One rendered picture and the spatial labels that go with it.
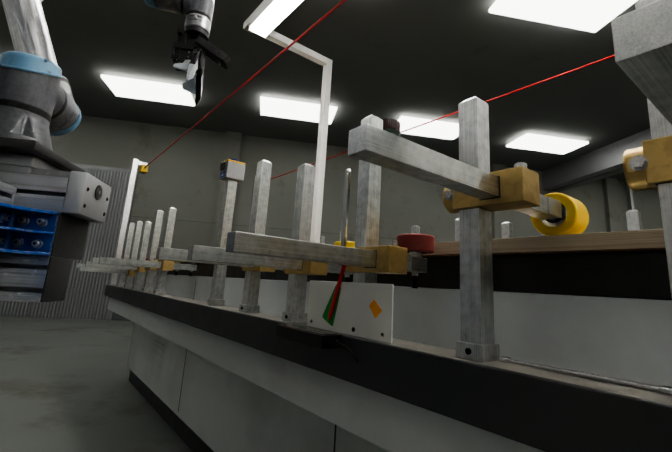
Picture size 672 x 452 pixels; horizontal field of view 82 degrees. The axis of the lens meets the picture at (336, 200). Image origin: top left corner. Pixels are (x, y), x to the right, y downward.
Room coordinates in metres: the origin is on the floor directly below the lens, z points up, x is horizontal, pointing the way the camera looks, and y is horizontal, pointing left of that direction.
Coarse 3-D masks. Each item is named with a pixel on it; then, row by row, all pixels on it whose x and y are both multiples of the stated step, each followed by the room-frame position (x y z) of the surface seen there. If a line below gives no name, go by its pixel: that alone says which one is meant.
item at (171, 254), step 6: (162, 252) 0.98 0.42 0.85; (168, 252) 0.99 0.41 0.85; (174, 252) 1.00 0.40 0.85; (180, 252) 1.01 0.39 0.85; (186, 252) 1.01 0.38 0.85; (156, 258) 0.99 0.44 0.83; (162, 258) 0.98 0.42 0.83; (168, 258) 0.99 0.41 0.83; (174, 258) 1.00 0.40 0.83; (180, 258) 1.01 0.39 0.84; (186, 258) 1.02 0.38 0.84; (216, 264) 1.09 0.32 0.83; (222, 264) 1.08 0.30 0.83; (228, 264) 1.09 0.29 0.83; (234, 264) 1.10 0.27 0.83
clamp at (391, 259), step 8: (360, 248) 0.77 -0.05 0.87; (368, 248) 0.76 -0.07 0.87; (376, 248) 0.74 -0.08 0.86; (384, 248) 0.72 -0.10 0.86; (392, 248) 0.72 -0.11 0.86; (400, 248) 0.73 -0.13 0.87; (376, 256) 0.74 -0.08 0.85; (384, 256) 0.72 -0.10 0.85; (392, 256) 0.72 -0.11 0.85; (400, 256) 0.73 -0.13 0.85; (376, 264) 0.74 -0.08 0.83; (384, 264) 0.72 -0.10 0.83; (392, 264) 0.72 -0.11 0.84; (400, 264) 0.73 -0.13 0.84; (352, 272) 0.82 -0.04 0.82; (360, 272) 0.78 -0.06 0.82; (368, 272) 0.76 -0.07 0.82; (376, 272) 0.74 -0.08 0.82; (384, 272) 0.72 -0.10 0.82; (392, 272) 0.72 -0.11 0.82; (400, 272) 0.73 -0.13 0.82
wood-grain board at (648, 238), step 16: (496, 240) 0.75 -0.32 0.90; (512, 240) 0.72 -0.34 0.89; (528, 240) 0.70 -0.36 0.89; (544, 240) 0.68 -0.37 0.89; (560, 240) 0.66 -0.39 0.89; (576, 240) 0.64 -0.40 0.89; (592, 240) 0.62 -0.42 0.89; (608, 240) 0.60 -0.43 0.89; (624, 240) 0.59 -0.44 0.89; (640, 240) 0.57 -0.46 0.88; (656, 240) 0.55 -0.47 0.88; (432, 256) 0.91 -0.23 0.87
